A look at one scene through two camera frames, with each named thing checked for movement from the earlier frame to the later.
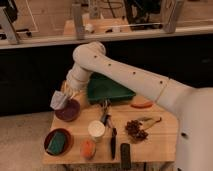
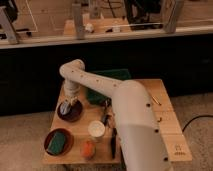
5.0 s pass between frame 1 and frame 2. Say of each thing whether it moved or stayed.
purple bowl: stayed
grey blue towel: moved
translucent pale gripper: moved
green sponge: stayed
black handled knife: stayed
